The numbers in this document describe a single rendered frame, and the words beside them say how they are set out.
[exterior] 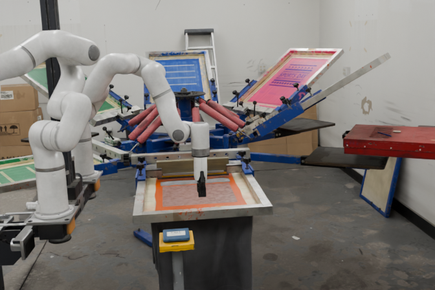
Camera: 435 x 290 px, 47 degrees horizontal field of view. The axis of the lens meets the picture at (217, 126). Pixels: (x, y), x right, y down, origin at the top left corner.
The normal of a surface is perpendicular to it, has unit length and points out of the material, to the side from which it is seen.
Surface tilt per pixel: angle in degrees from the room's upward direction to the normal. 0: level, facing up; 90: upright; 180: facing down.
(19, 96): 89
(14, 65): 113
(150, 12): 90
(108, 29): 90
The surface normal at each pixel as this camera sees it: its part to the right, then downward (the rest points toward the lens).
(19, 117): 0.04, 0.16
